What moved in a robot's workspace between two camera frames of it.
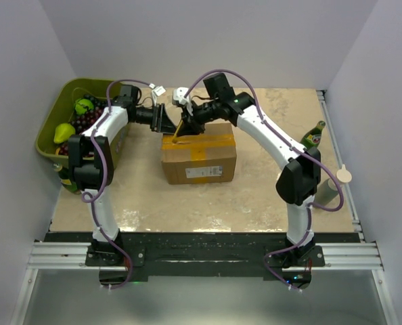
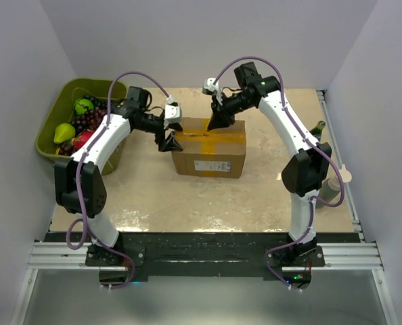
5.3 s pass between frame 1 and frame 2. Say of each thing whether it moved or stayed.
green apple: stayed
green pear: stayed
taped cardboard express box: moved
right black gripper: moved
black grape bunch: stayed
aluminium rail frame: stayed
